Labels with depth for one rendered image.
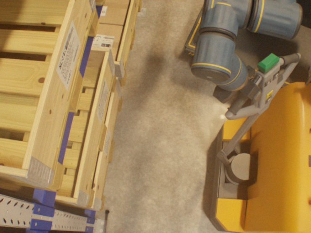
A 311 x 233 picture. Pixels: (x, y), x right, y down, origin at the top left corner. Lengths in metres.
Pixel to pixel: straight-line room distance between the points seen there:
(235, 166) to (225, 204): 0.25
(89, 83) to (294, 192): 1.24
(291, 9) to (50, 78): 0.73
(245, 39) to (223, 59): 1.71
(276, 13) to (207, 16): 0.19
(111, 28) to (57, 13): 1.00
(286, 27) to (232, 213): 1.40
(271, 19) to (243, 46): 1.61
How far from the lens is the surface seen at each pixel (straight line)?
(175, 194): 2.39
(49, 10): 1.45
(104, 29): 2.38
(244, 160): 2.05
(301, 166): 1.68
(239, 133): 1.70
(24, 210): 1.14
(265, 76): 1.18
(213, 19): 0.87
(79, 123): 1.76
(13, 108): 1.26
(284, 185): 1.70
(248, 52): 2.48
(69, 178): 1.69
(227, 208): 2.08
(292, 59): 1.33
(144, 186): 2.40
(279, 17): 0.92
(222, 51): 0.84
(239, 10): 0.90
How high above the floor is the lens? 2.37
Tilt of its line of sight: 69 degrees down
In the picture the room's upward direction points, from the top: 2 degrees counter-clockwise
